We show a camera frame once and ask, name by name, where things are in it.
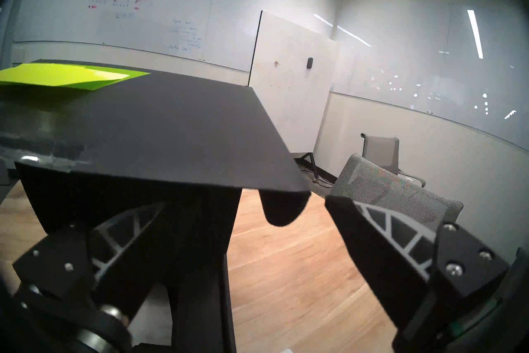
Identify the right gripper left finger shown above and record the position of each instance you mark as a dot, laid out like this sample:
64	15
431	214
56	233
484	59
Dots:
62	269

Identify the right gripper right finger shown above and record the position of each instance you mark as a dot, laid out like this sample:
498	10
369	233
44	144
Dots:
384	265

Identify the black cardboard box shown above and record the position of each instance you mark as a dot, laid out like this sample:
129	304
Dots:
165	129

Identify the grey mesh chair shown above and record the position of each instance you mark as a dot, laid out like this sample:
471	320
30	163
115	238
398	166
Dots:
396	195

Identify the grey office chair with armrests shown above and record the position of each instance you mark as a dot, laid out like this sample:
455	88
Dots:
382	151

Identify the rolling whiteboard on black stand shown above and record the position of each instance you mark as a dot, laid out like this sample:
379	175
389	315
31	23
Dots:
289	87

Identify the neon green sticky note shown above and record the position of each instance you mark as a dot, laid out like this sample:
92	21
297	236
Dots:
138	75

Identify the clean glass wall whiteboard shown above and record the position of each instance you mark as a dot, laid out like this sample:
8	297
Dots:
434	67

